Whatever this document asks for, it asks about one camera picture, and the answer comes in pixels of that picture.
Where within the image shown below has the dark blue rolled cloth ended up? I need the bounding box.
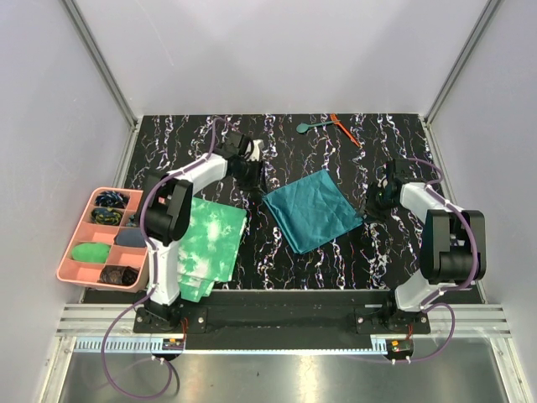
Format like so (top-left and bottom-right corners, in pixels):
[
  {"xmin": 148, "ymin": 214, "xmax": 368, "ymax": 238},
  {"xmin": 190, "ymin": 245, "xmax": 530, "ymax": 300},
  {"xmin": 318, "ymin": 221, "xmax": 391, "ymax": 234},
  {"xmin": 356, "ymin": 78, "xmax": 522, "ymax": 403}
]
[{"xmin": 114, "ymin": 228, "xmax": 146, "ymax": 248}]

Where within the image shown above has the green tie-dye cloth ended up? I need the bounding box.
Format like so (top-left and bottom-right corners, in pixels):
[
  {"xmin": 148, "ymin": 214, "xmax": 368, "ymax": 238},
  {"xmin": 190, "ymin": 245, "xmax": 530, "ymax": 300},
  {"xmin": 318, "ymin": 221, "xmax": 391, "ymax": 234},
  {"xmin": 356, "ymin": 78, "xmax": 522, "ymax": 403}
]
[{"xmin": 177, "ymin": 197, "xmax": 247, "ymax": 302}]

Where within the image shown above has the right aluminium frame post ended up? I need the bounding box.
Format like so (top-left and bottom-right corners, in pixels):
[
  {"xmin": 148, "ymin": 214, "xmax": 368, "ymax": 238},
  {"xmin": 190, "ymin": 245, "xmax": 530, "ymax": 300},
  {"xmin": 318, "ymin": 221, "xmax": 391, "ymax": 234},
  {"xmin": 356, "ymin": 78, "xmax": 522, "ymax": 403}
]
[{"xmin": 424, "ymin": 0, "xmax": 503, "ymax": 125}]

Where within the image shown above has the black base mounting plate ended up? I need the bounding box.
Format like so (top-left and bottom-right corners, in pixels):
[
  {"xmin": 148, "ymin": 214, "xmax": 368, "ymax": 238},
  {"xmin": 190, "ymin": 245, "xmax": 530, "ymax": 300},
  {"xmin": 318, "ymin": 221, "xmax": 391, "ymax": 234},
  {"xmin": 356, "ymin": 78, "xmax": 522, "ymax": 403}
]
[{"xmin": 81, "ymin": 288, "xmax": 433, "ymax": 352}]

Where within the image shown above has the orange plastic fork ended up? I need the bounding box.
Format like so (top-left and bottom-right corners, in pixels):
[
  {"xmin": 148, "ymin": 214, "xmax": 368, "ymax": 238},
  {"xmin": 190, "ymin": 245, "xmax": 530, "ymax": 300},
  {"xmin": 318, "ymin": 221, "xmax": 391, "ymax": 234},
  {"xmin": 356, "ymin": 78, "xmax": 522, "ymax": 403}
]
[{"xmin": 330, "ymin": 113, "xmax": 362, "ymax": 148}]

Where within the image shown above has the black marble pattern mat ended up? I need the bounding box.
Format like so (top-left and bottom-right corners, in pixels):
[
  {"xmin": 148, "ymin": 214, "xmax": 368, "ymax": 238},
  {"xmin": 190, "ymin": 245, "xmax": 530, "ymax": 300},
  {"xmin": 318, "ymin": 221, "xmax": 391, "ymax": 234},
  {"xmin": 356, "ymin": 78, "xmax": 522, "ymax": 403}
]
[{"xmin": 125, "ymin": 113, "xmax": 435, "ymax": 290}]

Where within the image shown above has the purple cable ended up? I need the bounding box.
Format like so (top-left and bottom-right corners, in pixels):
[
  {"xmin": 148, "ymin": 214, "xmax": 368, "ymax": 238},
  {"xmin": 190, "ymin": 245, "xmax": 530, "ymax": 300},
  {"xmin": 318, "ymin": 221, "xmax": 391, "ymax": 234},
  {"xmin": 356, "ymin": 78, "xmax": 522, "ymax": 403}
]
[
  {"xmin": 347, "ymin": 158, "xmax": 479, "ymax": 364},
  {"xmin": 100, "ymin": 118, "xmax": 240, "ymax": 400}
]

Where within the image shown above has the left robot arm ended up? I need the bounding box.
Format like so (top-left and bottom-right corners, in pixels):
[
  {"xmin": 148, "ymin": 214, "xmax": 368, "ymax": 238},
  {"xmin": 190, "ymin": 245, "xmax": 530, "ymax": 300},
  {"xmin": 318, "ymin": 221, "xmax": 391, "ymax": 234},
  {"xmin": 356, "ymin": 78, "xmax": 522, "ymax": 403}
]
[{"xmin": 137, "ymin": 133, "xmax": 264, "ymax": 332}]

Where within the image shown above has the left aluminium frame post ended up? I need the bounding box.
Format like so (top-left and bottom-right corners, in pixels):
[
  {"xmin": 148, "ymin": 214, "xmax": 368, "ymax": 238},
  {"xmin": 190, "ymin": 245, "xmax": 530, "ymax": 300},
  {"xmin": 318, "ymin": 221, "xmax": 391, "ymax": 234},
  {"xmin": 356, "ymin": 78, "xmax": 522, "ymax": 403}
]
[{"xmin": 58, "ymin": 0, "xmax": 142, "ymax": 131}]

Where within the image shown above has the aluminium frame post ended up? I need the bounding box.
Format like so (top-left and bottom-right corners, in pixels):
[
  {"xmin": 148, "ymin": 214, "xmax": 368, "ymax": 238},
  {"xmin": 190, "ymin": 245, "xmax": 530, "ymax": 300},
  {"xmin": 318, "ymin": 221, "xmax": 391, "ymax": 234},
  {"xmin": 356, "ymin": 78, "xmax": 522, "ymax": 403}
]
[
  {"xmin": 58, "ymin": 0, "xmax": 142, "ymax": 131},
  {"xmin": 424, "ymin": 0, "xmax": 503, "ymax": 125}
]

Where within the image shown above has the teal plastic spoon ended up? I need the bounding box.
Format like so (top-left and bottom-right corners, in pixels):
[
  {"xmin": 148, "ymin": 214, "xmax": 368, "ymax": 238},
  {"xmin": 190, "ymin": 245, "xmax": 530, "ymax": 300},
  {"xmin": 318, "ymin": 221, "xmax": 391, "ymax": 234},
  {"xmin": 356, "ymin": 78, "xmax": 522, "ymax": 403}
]
[{"xmin": 296, "ymin": 121, "xmax": 333, "ymax": 134}]

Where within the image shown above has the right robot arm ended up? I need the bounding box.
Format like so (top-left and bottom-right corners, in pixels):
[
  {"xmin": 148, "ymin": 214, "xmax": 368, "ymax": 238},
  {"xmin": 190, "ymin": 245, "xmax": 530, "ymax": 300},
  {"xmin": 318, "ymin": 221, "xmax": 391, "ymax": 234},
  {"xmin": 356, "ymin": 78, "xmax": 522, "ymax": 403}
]
[{"xmin": 362, "ymin": 158, "xmax": 487, "ymax": 333}]

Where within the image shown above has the brown patterned rolled cloth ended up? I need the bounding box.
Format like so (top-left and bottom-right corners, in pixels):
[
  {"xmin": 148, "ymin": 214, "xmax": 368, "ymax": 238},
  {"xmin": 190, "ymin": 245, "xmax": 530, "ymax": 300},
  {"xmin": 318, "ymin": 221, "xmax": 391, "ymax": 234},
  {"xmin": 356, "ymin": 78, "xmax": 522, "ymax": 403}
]
[{"xmin": 99, "ymin": 265, "xmax": 139, "ymax": 286}]

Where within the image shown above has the aluminium front rail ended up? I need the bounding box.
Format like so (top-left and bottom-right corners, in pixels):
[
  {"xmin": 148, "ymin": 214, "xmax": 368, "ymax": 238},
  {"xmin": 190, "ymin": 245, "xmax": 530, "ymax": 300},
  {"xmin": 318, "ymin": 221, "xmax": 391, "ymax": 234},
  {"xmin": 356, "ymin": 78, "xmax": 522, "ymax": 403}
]
[{"xmin": 56, "ymin": 304, "xmax": 511, "ymax": 355}]

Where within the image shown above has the blue patterned rolled cloth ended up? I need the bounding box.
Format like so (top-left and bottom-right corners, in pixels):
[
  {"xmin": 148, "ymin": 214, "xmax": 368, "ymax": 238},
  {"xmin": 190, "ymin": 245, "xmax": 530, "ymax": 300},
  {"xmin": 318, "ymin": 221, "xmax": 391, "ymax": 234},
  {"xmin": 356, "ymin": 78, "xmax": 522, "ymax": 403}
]
[{"xmin": 95, "ymin": 191, "xmax": 129, "ymax": 209}]

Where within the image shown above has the green rolled cloth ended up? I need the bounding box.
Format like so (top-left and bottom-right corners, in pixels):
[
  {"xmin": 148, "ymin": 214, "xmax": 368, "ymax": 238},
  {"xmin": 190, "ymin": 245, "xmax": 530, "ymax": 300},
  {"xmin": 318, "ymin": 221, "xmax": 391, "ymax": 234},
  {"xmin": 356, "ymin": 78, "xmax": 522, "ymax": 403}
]
[{"xmin": 71, "ymin": 243, "xmax": 111, "ymax": 264}]

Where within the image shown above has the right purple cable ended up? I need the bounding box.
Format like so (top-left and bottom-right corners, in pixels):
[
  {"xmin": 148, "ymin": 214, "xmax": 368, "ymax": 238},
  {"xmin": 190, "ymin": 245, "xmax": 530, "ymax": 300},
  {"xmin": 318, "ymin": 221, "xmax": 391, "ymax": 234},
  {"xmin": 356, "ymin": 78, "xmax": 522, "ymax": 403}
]
[{"xmin": 347, "ymin": 158, "xmax": 479, "ymax": 364}]

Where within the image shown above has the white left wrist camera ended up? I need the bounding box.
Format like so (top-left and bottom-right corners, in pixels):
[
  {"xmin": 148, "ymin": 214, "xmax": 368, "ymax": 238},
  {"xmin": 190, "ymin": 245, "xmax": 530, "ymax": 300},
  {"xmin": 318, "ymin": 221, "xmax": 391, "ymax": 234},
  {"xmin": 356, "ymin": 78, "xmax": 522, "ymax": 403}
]
[{"xmin": 247, "ymin": 139, "xmax": 264, "ymax": 161}]

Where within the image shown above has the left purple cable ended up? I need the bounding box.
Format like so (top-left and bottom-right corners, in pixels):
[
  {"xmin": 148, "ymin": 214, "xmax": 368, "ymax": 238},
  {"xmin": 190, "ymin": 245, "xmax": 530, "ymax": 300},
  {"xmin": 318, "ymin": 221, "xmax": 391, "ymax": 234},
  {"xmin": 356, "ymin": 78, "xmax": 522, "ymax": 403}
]
[{"xmin": 100, "ymin": 118, "xmax": 240, "ymax": 400}]

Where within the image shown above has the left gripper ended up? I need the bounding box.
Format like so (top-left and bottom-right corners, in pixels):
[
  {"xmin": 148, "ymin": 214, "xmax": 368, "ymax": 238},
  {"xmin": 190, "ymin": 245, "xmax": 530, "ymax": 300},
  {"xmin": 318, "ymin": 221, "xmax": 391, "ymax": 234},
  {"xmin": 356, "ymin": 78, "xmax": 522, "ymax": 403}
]
[{"xmin": 232, "ymin": 158, "xmax": 268, "ymax": 195}]

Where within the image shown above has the teal satin napkin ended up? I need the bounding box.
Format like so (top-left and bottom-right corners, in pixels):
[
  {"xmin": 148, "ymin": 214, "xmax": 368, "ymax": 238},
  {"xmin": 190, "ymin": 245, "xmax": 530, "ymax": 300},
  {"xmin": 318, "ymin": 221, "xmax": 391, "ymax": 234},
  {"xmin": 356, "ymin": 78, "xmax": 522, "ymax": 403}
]
[{"xmin": 263, "ymin": 170, "xmax": 362, "ymax": 254}]

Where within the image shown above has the pink compartment tray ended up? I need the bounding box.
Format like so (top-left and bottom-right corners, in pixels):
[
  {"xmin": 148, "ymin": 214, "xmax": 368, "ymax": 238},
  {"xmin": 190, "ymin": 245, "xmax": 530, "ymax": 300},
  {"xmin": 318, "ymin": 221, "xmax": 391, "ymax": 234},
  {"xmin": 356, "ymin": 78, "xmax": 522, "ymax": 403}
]
[{"xmin": 56, "ymin": 187, "xmax": 149, "ymax": 293}]

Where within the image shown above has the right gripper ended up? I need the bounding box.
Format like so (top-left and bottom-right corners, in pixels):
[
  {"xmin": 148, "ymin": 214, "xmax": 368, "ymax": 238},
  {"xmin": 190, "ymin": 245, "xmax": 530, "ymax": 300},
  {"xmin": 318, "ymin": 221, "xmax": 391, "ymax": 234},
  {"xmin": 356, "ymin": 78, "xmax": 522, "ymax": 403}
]
[{"xmin": 354, "ymin": 181, "xmax": 397, "ymax": 224}]

